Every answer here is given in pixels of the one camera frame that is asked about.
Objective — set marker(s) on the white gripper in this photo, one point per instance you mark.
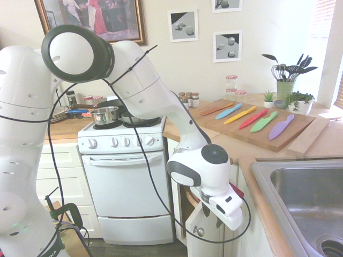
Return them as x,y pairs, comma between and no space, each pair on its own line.
231,220

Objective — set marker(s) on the white cabinet door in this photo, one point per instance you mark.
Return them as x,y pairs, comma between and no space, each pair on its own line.
209,233

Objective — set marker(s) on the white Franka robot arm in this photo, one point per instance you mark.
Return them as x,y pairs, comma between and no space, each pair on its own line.
150,85

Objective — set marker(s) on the metal cabinet door knob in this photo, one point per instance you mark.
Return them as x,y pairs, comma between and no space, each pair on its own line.
198,231

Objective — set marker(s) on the white corner base cabinet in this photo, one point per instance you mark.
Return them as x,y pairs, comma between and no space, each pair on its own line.
172,146

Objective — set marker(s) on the white drawer cabinet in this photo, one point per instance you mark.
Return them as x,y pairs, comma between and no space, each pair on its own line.
69,174

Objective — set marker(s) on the wooden lazy susan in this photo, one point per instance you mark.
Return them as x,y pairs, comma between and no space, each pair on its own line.
193,199

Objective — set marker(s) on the white oven bottom drawer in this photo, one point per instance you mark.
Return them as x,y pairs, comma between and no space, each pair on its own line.
128,230

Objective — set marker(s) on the stainless steel sink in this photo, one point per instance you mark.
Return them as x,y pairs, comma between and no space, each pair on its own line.
302,198

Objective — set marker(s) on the white stove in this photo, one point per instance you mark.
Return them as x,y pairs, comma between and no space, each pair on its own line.
120,192

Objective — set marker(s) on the white stove knob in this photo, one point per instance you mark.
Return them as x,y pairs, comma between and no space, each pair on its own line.
126,141
92,143
149,140
137,141
114,142

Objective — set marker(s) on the yellow knife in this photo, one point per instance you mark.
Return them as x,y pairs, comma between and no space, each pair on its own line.
238,116

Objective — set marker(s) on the red knife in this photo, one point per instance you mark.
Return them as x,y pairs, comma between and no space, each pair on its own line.
253,119

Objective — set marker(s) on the blue knife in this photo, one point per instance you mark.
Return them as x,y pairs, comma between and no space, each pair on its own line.
227,112

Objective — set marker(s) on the green knife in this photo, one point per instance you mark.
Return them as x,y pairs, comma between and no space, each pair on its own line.
264,123

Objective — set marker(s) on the orange knife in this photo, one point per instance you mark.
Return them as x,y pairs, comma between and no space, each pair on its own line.
214,109

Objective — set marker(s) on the purple knife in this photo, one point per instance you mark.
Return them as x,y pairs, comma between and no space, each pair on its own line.
280,129

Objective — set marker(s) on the black stove burner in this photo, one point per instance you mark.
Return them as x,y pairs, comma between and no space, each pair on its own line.
150,121
107,125

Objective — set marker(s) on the large wooden cutting board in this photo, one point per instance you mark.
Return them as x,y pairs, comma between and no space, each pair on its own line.
289,131

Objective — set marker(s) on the spice jar with wooden lid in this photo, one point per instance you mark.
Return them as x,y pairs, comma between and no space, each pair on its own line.
182,96
189,97
195,100
185,103

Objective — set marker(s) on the light wooden plank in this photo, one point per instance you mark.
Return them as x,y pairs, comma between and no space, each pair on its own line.
308,139

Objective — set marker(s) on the glass jar red checked lid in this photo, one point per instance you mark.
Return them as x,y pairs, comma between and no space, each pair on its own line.
231,81
240,96
230,94

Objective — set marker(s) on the small succulent in white pot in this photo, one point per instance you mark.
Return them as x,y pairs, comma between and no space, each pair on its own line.
268,101

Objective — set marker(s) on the gray saucepan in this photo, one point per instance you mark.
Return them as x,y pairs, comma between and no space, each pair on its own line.
128,117

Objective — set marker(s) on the small gray bowl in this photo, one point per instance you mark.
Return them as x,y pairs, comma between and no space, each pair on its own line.
280,104

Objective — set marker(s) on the brown wooden board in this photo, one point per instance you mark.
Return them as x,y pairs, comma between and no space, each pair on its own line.
76,243

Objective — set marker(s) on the black bar clamp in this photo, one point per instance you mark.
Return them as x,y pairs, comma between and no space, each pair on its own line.
72,210

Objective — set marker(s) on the trailing plant in white pot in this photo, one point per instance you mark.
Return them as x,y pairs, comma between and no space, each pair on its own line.
300,103

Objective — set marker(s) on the green utensil holder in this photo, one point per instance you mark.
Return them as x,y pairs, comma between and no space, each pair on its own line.
285,89

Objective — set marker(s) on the stainless steel pot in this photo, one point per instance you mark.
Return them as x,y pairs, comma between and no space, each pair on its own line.
103,115

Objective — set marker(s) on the metal whisk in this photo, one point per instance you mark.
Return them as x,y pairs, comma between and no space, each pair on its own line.
277,71

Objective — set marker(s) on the red snack packet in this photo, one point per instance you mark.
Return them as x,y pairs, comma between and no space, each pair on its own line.
87,115

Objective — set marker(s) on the jar with red checked lid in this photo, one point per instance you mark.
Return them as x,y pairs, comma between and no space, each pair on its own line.
97,97
88,99

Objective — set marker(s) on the black slotted spoon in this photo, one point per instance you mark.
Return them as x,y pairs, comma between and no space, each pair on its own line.
292,71

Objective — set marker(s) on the black serving spoon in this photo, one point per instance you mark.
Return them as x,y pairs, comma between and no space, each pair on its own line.
269,57

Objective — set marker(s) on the gray still life print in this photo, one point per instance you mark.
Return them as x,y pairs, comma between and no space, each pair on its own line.
183,26
227,46
227,4

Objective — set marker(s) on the black sunglasses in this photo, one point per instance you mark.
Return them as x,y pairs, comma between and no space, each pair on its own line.
73,116

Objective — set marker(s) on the wooden window blind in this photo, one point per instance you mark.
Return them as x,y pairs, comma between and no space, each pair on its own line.
339,91

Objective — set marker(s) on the black spatula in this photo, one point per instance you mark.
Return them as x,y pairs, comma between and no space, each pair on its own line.
304,61

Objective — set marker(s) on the stack of white plates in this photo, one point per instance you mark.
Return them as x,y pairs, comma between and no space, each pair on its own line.
60,117

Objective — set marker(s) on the dark pepper jar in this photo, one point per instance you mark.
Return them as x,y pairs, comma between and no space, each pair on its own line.
71,98

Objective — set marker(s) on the gold framed painting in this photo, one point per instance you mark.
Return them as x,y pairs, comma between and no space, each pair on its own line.
115,16

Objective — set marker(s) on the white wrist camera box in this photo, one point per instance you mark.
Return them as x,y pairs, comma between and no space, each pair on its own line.
230,204

